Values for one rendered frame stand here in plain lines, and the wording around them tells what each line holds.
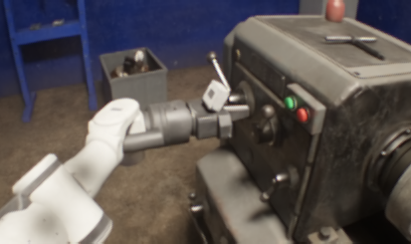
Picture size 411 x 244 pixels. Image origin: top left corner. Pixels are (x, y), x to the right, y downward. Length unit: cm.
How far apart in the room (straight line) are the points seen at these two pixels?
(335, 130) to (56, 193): 55
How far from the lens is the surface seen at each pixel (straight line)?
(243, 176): 116
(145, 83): 265
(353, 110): 72
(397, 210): 82
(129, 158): 66
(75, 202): 43
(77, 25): 331
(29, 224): 39
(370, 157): 88
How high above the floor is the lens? 159
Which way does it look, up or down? 32 degrees down
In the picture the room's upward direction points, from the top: 1 degrees clockwise
